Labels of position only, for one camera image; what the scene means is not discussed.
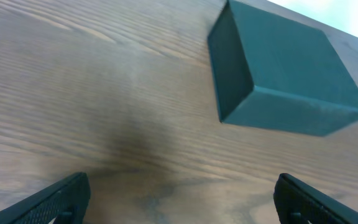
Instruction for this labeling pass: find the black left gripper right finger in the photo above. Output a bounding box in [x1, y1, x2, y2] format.
[273, 173, 358, 224]

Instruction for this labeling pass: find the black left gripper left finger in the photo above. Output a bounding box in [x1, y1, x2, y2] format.
[0, 172, 91, 224]

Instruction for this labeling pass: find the dark green box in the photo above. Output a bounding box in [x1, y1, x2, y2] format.
[208, 1, 358, 136]

